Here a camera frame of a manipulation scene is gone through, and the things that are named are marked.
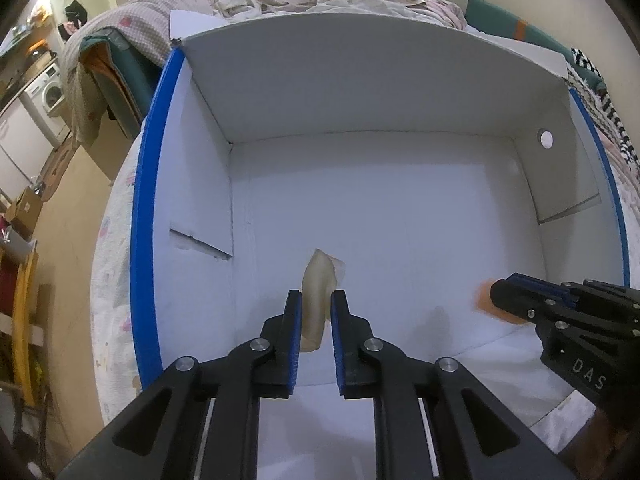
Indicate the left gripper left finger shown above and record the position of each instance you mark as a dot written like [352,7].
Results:
[200,420]

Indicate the white cartoon print bedspread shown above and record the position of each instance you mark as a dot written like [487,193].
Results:
[115,364]

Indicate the beige translucent soft piece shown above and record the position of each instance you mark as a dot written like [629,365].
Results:
[322,277]

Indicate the orange soft sponge piece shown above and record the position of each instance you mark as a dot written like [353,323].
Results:
[484,303]

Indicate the grey floral duvet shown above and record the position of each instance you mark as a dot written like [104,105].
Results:
[145,25]

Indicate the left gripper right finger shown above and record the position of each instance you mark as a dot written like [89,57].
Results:
[432,420]

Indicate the white kitchen cabinet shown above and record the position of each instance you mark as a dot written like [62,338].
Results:
[24,150]

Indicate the teal orange headboard cushion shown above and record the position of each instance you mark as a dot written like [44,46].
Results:
[496,21]

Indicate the person's right hand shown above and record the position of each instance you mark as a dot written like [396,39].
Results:
[601,450]

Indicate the brown cardboard box on floor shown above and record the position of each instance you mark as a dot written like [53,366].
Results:
[24,212]

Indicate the blue and white cardboard box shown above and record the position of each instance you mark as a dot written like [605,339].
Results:
[428,160]

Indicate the yellow wooden rack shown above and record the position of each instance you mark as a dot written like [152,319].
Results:
[17,299]

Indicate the white washing machine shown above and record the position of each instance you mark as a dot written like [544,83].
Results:
[45,101]

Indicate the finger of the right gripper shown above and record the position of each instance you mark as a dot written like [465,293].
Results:
[534,300]

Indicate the black white striped cloth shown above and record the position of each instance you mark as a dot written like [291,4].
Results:
[606,114]

